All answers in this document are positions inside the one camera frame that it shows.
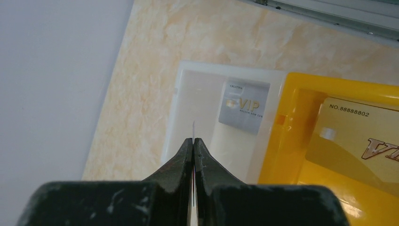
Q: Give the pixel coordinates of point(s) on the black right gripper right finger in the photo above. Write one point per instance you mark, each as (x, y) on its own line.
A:
(224, 200)

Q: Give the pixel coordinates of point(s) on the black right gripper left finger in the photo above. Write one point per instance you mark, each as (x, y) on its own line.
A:
(161, 199)

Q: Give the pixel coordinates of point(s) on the silver vip card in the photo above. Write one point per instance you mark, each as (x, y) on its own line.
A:
(194, 211)
(243, 104)

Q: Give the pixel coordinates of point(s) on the silver VIP card in bin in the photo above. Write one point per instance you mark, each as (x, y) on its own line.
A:
(243, 104)

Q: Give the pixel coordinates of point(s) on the gold VIP card in bin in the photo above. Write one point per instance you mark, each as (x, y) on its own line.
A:
(359, 141)

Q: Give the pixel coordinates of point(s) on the yellow plastic bin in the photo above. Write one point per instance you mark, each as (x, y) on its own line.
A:
(285, 162)

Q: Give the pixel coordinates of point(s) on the white plastic bin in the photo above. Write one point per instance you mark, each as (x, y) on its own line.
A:
(195, 110)

